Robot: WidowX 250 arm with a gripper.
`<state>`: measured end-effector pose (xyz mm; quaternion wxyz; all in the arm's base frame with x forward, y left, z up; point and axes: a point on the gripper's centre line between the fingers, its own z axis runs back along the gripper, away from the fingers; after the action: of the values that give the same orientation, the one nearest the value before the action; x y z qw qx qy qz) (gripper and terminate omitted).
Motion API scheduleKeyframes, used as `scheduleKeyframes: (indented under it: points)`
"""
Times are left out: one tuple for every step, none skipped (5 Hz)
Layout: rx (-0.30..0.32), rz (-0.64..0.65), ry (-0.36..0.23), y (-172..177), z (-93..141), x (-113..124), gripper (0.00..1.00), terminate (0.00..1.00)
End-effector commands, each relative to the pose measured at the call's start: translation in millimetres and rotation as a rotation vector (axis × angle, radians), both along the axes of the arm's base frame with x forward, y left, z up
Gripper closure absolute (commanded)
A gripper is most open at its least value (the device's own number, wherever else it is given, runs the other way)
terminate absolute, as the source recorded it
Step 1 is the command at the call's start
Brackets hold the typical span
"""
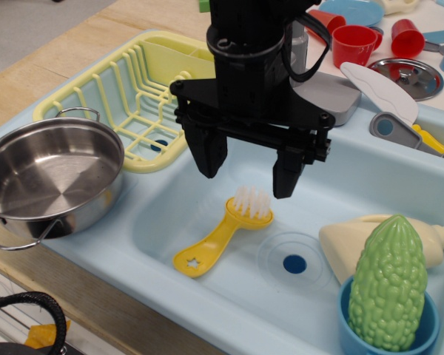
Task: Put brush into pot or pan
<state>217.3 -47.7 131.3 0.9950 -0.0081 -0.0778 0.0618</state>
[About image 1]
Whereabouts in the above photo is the light blue utensil handle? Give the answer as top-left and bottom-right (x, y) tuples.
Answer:
(423, 30), (444, 44)

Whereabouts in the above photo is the blue plastic plate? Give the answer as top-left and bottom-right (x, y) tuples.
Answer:
(318, 0), (385, 27)

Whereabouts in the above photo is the cream plastic soap bottle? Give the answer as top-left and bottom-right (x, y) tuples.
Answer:
(319, 214), (444, 283)

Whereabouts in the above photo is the green plastic block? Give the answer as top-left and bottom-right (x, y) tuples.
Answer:
(198, 0), (210, 13)

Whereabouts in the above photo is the red plastic cup right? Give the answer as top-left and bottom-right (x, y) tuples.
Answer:
(391, 19), (426, 58)

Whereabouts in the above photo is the yellow dish brush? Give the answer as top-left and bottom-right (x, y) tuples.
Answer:
(172, 186), (274, 278)

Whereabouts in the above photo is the green bitter melon toy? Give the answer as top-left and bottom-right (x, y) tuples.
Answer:
(348, 214), (428, 352)

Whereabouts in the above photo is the silver metal pot lid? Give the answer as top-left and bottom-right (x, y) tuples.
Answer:
(369, 58), (444, 101)

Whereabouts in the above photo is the white plastic knife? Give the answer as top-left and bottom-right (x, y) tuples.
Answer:
(340, 62), (419, 126)

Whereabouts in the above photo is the yellow tape piece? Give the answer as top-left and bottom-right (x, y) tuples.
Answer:
(24, 324), (57, 349)

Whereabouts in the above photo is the red plastic cup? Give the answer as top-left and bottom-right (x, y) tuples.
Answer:
(308, 9), (347, 35)
(391, 19), (426, 58)

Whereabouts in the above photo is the black sleeved cable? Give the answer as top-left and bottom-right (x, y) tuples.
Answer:
(0, 291), (67, 355)

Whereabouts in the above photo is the light blue toy sink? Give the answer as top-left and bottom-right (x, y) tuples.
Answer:
(0, 28), (444, 355)

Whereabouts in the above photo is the yellow dish drying rack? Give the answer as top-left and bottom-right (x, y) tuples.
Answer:
(32, 30), (215, 173)

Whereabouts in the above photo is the blue plastic cup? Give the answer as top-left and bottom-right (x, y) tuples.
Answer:
(337, 277), (440, 355)

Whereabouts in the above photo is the grey plastic utensil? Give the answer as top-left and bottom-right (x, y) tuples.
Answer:
(369, 112), (444, 158)

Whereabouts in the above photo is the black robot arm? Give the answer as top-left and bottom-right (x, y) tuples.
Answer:
(170, 1), (334, 199)

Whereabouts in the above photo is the cream plastic toy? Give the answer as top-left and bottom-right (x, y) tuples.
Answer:
(377, 0), (420, 15)

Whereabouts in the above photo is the red cup with handle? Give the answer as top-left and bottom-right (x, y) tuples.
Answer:
(332, 24), (383, 68)

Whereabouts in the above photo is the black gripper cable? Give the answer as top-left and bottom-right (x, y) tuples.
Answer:
(280, 13), (332, 83)

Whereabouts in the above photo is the red plastic cup back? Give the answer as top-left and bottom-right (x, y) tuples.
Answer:
(308, 9), (347, 35)

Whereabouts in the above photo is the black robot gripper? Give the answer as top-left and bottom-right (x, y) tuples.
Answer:
(170, 35), (334, 199)

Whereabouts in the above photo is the grey toy faucet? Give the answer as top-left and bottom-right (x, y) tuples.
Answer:
(291, 22), (362, 126)

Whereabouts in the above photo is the yellow plastic utensil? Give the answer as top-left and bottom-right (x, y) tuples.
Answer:
(412, 124), (444, 155)

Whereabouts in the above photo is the stainless steel pan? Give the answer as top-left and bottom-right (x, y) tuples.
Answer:
(0, 111), (124, 251)

